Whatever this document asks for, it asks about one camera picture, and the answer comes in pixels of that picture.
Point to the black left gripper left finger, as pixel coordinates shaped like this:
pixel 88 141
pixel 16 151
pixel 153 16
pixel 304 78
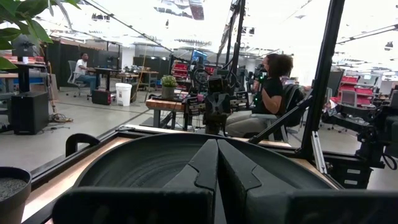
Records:
pixel 199 174

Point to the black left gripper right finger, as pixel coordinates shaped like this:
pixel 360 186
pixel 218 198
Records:
pixel 239 180

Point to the dark grey plate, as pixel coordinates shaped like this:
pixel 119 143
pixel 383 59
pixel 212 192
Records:
pixel 149 165

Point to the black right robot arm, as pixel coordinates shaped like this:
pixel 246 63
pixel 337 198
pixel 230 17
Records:
pixel 348 119

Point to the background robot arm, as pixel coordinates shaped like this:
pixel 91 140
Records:
pixel 258 93
pixel 217 104

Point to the background wooden table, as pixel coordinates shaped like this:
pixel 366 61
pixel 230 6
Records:
pixel 163 104

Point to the small potted plant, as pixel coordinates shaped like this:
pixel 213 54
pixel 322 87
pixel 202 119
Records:
pixel 168 91

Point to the person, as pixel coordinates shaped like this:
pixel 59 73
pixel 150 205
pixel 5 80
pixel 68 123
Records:
pixel 272 93
pixel 81 70

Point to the black office chair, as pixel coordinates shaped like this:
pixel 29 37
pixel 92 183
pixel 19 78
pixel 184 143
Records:
pixel 293 102

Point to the red storage bins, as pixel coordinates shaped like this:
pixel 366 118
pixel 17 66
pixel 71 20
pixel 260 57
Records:
pixel 180 70
pixel 360 91

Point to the white bin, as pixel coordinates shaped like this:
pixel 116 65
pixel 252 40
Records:
pixel 123 95

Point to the wooden office desk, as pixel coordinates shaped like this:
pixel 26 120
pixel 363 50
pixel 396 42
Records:
pixel 146 73

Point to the blue monitor screen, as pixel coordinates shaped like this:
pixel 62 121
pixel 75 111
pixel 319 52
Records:
pixel 199 56

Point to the red and black case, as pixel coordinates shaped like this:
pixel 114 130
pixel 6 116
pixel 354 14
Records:
pixel 101 97

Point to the grey monitor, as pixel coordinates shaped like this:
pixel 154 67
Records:
pixel 348 98

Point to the dark office desk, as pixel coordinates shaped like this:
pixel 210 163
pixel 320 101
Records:
pixel 107 70

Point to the black background stand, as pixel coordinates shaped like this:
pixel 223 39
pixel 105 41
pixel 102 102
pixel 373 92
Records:
pixel 239 31

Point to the grey office chair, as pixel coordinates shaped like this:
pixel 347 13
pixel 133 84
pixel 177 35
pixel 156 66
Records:
pixel 72 77

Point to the black partition panels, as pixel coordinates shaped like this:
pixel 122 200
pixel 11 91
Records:
pixel 65 62

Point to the black box speaker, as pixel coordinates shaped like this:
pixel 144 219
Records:
pixel 29 112

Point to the green potted plant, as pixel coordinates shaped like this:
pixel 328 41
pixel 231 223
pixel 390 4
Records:
pixel 12 205

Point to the black legged desk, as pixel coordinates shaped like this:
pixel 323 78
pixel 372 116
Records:
pixel 23 77

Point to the silver aluminium bracket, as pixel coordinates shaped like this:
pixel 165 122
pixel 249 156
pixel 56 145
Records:
pixel 318 152

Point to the black metal table frame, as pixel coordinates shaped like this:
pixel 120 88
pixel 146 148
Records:
pixel 321 77

